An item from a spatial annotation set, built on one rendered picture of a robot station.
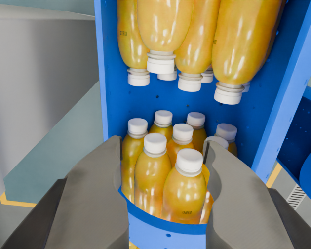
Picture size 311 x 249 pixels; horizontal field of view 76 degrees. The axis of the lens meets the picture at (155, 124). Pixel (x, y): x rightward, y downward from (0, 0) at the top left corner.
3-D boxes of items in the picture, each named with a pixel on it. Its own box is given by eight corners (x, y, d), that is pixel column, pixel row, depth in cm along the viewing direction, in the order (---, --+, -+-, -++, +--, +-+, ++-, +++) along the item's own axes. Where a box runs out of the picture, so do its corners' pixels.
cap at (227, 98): (247, 92, 28) (244, 104, 29) (237, 84, 32) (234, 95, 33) (220, 91, 28) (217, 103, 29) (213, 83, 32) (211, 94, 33)
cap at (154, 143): (163, 141, 37) (164, 133, 36) (168, 153, 34) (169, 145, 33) (142, 142, 37) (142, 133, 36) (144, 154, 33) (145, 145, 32)
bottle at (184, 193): (157, 223, 42) (164, 150, 34) (190, 224, 43) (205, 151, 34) (158, 259, 36) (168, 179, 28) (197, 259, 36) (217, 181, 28)
